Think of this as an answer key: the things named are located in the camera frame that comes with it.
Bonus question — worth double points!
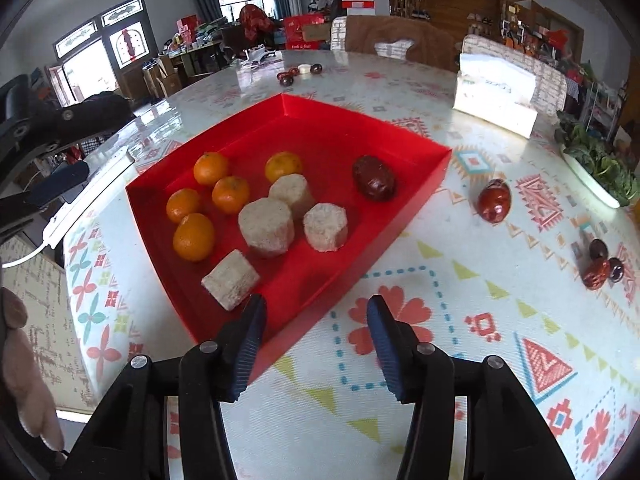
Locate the person's left hand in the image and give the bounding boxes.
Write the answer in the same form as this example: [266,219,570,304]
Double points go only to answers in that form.
[0,289,66,454]

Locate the peeled sugarcane piece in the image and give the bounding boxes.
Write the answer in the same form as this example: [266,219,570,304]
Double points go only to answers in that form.
[237,197,296,259]
[201,249,262,312]
[302,202,348,252]

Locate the white tissue box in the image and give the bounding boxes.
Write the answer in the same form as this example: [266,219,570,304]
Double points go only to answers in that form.
[452,50,541,138]

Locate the beige cake chunk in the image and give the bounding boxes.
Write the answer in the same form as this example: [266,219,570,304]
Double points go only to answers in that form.
[268,173,316,218]

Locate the chair with patterned cover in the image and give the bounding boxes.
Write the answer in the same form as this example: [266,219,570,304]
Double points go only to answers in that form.
[460,35,568,116]
[0,232,96,411]

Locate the orange mandarin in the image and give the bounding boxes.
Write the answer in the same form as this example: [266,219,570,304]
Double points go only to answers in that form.
[211,176,251,215]
[166,188,203,224]
[172,213,217,263]
[265,151,304,183]
[193,151,231,187]

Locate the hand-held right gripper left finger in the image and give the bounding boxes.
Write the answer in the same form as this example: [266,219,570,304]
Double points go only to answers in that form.
[47,293,268,480]

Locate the leafy green vegetables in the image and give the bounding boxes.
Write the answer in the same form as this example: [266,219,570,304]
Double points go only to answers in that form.
[554,110,640,203]

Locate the pale green plate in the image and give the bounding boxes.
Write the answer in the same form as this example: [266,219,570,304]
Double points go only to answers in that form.
[560,142,628,209]

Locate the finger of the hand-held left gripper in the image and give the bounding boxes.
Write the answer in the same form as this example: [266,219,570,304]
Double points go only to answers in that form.
[0,160,91,241]
[0,74,137,181]

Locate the red cardboard tray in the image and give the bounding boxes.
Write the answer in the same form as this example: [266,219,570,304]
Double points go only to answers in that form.
[125,92,453,386]

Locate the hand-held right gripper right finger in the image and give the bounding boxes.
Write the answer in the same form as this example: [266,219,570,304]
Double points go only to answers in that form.
[366,295,576,480]

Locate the white cable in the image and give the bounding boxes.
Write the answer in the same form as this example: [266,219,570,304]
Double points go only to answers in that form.
[0,240,53,268]

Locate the chair with brown coat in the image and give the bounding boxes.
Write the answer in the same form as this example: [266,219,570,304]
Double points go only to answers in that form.
[330,15,461,72]

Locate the red gift box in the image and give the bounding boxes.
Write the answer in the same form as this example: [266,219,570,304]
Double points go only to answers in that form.
[284,14,326,51]

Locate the white power strip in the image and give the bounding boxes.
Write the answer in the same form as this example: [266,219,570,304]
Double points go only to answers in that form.
[42,152,137,248]

